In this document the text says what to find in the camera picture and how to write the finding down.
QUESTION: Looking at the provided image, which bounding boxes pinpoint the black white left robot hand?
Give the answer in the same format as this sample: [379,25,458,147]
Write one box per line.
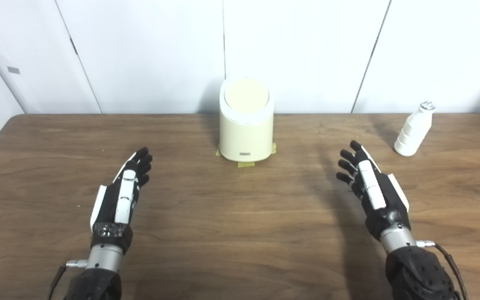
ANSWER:
[89,147,153,255]

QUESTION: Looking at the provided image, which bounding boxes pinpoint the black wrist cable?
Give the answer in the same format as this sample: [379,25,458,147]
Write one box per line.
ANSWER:
[48,259,88,300]
[416,240,470,300]

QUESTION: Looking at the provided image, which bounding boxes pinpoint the small white plastic bottle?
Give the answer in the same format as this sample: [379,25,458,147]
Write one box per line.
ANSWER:
[394,101,436,157]

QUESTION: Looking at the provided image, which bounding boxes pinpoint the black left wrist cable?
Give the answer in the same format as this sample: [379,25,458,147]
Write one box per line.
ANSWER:
[48,259,88,300]

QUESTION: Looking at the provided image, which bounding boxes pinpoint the cream-colored lidded bin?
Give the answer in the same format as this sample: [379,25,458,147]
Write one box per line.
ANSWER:
[219,77,275,162]

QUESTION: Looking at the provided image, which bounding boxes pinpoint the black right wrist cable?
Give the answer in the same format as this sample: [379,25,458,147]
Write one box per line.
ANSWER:
[416,240,470,300]

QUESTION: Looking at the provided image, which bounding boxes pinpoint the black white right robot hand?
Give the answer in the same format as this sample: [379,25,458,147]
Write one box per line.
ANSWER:
[336,140,411,242]

